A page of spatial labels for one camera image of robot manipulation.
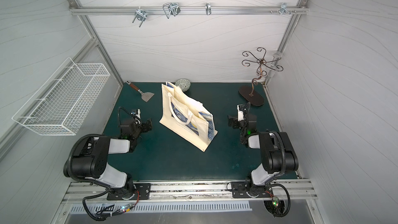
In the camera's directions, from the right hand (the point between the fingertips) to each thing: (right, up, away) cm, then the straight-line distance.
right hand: (237, 113), depth 95 cm
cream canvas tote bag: (-33, 0, -13) cm, 35 cm away
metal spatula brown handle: (-64, +11, +18) cm, 68 cm away
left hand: (-58, -3, 0) cm, 58 cm away
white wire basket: (-86, +6, -26) cm, 90 cm away
